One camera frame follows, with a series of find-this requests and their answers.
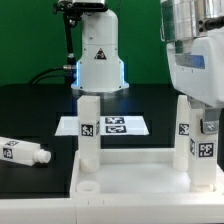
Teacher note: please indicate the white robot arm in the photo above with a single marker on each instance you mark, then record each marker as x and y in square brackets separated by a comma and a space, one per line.
[193, 31]

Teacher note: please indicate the white front fence bar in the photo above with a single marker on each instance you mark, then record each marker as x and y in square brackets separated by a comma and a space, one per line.
[67, 211]

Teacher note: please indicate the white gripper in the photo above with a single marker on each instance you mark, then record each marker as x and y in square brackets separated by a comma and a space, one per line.
[200, 75]

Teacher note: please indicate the white desk top tray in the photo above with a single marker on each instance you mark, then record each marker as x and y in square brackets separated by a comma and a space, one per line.
[140, 174]

